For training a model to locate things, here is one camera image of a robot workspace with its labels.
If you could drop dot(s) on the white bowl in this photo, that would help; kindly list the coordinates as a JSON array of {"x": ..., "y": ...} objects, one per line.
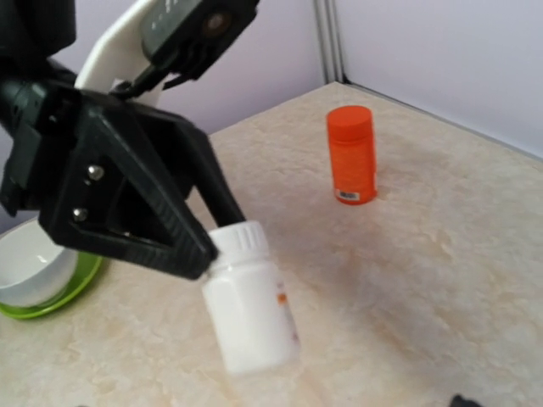
[{"x": 34, "y": 269}]

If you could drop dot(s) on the green plate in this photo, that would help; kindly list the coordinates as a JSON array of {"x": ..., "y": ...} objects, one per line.
[{"x": 88, "y": 269}]

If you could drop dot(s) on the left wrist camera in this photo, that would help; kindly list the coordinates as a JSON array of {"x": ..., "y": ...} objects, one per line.
[{"x": 156, "y": 45}]

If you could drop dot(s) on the orange pill bottle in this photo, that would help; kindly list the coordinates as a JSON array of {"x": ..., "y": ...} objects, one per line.
[{"x": 352, "y": 151}]

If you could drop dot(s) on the small white clear bottle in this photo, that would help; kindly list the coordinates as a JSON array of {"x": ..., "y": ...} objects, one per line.
[{"x": 247, "y": 301}]

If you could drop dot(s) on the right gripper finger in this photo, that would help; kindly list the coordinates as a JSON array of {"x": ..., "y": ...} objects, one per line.
[{"x": 459, "y": 400}]

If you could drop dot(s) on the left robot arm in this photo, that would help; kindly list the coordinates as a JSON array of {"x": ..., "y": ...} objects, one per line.
[{"x": 32, "y": 32}]

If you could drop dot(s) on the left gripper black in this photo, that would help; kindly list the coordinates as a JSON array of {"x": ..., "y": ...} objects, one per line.
[{"x": 112, "y": 178}]

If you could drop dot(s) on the left aluminium corner post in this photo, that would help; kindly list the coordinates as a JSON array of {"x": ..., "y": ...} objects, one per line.
[{"x": 328, "y": 34}]

